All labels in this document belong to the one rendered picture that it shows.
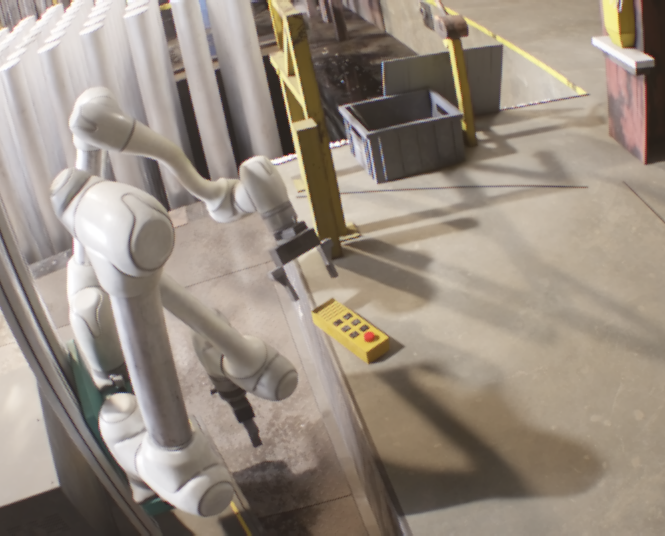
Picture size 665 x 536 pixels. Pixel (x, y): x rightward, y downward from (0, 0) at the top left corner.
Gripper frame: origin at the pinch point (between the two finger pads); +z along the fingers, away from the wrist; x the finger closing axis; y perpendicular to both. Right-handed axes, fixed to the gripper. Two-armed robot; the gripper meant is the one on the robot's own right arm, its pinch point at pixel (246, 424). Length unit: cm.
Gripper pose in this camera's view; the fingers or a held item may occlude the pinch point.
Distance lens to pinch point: 193.4
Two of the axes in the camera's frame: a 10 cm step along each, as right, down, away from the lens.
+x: 4.1, 5.0, -7.6
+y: -8.9, 3.8, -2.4
